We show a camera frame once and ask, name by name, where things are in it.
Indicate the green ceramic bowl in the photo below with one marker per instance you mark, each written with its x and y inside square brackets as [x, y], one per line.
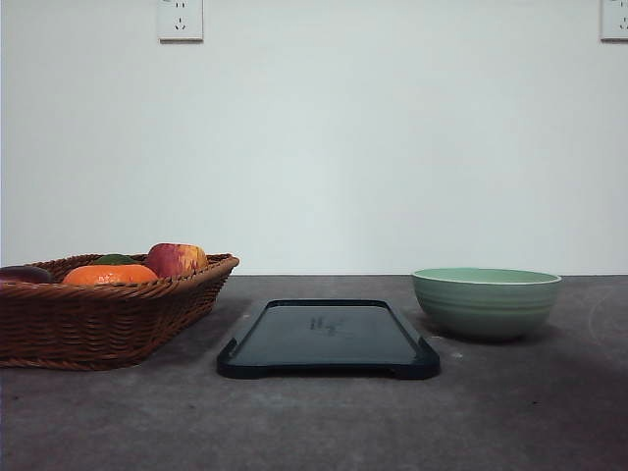
[486, 302]

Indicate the brown wicker basket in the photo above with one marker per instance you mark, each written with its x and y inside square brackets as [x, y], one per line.
[106, 311]

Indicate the black rectangular tray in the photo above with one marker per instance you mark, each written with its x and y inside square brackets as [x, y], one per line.
[329, 336]

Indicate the red yellow apple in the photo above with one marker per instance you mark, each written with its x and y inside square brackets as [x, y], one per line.
[176, 260]

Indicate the dark green fruit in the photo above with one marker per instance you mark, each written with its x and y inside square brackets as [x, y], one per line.
[114, 259]

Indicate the orange tangerine fruit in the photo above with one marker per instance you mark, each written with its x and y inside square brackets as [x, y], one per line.
[100, 274]

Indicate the dark purple fruit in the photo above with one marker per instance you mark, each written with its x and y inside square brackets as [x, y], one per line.
[22, 274]

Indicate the white wall socket left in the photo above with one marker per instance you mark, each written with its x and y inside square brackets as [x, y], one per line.
[181, 40]

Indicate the white wall socket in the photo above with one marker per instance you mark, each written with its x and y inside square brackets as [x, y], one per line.
[612, 20]
[181, 40]

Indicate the white wall socket right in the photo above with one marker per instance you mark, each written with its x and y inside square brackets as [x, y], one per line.
[612, 20]

